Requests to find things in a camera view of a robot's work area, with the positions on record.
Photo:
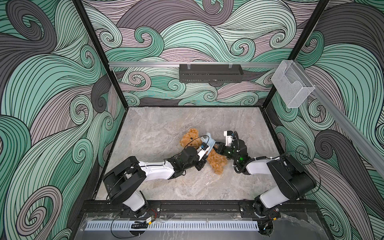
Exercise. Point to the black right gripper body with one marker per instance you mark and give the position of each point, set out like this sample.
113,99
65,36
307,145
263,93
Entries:
228,152

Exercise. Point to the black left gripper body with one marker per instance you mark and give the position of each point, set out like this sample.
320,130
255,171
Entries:
198,165

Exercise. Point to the brown teddy bear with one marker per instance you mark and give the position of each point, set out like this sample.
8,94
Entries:
216,161

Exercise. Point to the light blue bear hoodie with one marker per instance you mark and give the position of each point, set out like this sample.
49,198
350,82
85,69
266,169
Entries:
207,138

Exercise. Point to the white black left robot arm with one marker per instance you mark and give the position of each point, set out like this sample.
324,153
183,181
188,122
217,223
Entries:
123,181

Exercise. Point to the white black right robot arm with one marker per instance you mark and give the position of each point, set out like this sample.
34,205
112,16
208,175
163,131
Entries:
292,179

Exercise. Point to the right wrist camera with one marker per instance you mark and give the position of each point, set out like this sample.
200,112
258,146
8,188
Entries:
229,138

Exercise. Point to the white slotted cable duct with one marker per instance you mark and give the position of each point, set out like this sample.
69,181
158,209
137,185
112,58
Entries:
175,226

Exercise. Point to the black perforated wall tray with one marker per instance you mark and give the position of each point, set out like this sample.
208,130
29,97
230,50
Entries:
210,74

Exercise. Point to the clear plastic wall holder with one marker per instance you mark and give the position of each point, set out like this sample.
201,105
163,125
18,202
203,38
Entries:
292,83

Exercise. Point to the aluminium right wall rail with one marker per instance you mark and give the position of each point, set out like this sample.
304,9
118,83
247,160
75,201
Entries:
338,106

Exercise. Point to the aluminium wall rail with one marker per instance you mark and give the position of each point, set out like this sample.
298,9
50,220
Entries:
338,106
152,64

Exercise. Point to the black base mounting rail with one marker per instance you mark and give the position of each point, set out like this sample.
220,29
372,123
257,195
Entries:
157,208

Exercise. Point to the aluminium back wall rail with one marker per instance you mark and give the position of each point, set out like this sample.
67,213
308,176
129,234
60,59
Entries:
152,64

